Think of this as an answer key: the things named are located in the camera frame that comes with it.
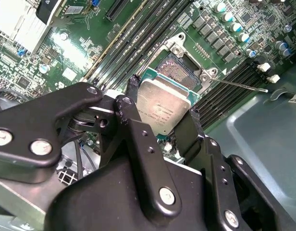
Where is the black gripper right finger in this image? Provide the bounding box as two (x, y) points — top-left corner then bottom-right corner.
(173, 107), (292, 231)

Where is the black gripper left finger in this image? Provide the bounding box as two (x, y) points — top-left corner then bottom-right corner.
(0, 74), (184, 221)

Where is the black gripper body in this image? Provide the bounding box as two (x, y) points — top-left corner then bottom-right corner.
(43, 156), (220, 231)

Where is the CPU with silver top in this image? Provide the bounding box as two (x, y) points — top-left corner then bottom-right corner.
(137, 67), (202, 141)

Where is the wire locking lever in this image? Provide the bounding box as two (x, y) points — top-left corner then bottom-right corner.
(210, 76), (269, 93)

